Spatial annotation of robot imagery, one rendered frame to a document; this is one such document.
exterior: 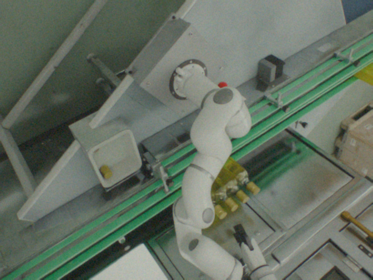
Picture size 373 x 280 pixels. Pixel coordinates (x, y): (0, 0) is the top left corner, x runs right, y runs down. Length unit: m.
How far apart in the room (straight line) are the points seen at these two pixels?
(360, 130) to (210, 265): 4.35
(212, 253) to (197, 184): 0.19
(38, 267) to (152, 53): 0.85
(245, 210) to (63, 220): 0.74
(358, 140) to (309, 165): 3.39
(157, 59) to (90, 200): 0.63
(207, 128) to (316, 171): 0.90
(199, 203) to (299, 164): 0.90
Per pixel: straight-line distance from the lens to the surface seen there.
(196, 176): 0.95
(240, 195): 1.40
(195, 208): 0.93
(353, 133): 5.14
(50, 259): 1.40
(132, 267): 1.46
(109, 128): 1.26
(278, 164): 1.73
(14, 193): 1.91
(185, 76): 1.17
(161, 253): 1.45
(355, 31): 2.07
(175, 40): 1.15
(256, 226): 1.49
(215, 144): 0.93
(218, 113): 0.94
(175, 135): 1.43
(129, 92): 1.27
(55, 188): 1.40
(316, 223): 1.54
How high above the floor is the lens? 1.70
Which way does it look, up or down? 36 degrees down
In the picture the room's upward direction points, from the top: 134 degrees clockwise
